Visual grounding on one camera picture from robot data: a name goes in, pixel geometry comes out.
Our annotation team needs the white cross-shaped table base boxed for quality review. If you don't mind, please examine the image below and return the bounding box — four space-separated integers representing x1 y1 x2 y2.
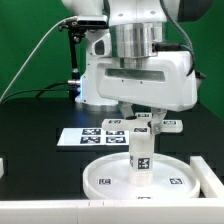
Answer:
102 112 183 133

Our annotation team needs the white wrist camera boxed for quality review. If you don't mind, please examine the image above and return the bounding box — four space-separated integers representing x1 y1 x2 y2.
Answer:
91 33 112 60

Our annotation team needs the white round table top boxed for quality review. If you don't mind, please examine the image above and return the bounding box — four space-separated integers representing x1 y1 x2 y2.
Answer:
83 152 200 200

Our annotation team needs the black cable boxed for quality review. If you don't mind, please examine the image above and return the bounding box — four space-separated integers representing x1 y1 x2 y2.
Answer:
0 80 82 106

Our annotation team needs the grey camera cable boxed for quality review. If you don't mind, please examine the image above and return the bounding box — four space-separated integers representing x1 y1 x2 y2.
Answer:
0 17 78 103

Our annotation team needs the white L-shaped border fence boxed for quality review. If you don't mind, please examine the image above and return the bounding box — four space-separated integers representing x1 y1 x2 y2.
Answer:
0 156 224 224

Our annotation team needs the white marker sheet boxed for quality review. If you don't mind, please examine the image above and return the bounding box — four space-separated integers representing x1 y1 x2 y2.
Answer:
57 128 129 146

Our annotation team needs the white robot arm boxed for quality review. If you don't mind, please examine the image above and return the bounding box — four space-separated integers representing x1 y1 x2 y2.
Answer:
62 0 213 134

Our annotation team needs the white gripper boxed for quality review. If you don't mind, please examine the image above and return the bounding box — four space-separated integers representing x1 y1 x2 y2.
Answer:
96 51 197 135

